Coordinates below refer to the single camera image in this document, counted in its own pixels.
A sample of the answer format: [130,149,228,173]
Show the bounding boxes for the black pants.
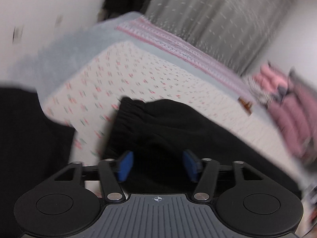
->
[102,97,301,197]

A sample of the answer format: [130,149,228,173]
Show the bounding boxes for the cherry print bed mat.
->
[44,41,300,179]

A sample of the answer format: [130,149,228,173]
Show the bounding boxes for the brown hair claw clip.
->
[238,97,253,115]

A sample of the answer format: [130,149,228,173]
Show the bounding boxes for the striped folded garment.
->
[243,76,273,107]

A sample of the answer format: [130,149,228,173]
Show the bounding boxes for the folded mauve grey comforter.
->
[267,69,316,165]

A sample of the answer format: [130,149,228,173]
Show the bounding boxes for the pink folded garment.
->
[253,63,288,99]

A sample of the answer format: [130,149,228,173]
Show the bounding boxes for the grey bed sheet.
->
[7,11,273,119]

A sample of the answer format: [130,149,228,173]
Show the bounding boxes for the pink striped blanket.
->
[116,17,254,101]

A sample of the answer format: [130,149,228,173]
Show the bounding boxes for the grey star curtain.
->
[145,0,295,75]

